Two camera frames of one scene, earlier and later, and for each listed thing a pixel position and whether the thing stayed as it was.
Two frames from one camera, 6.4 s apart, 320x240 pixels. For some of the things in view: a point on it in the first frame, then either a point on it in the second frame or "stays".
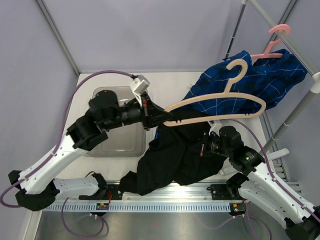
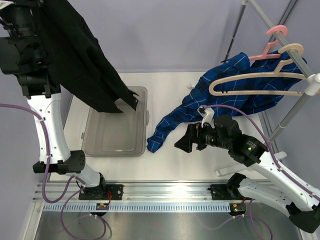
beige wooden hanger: x=169 y=122 → x=277 y=75
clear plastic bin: x=125 y=140 stays
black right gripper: x=204 y=150 → x=194 y=134
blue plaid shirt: x=240 y=85 stays
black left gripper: x=152 y=115 → x=28 y=4
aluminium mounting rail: x=200 y=192 stays
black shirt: x=174 y=154 → x=76 y=65
